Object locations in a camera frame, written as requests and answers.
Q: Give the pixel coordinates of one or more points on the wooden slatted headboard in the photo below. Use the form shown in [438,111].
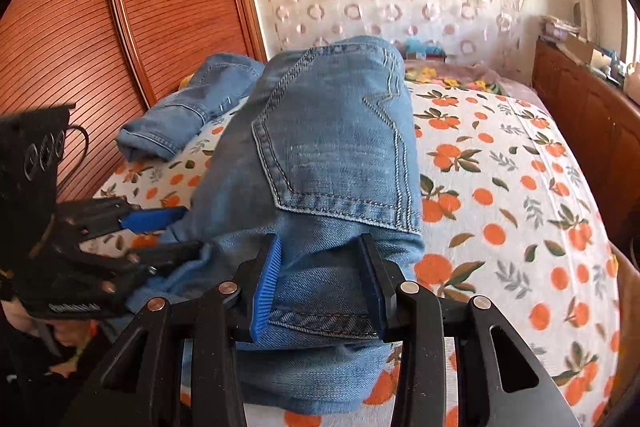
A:
[175,7]

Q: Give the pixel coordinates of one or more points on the grey oval object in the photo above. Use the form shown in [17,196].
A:
[576,13]

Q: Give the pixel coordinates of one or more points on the yellow plush toy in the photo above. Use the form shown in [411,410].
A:
[185,82]

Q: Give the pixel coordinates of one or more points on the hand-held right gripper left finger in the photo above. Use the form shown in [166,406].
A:
[265,292]

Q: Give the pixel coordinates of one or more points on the stack of papers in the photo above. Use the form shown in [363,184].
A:
[557,28]

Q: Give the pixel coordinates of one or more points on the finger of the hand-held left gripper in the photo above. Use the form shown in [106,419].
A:
[150,259]
[150,218]

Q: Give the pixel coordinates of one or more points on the person's black clothing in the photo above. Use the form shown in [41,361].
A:
[30,387]

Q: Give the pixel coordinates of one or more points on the open cardboard box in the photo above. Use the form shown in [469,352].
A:
[580,52]

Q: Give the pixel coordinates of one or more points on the orange print bed sheet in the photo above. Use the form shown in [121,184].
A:
[500,207]

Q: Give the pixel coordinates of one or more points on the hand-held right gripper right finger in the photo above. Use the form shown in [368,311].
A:
[375,292]

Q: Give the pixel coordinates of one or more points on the blue fuzzy cloth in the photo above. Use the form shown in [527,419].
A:
[420,46]

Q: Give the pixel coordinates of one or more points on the floral plush blanket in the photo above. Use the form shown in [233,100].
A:
[465,74]

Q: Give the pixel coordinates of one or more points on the long wooden cabinet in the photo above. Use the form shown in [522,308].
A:
[590,122]

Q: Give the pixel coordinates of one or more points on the person's left hand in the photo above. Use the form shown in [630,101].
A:
[22,317]

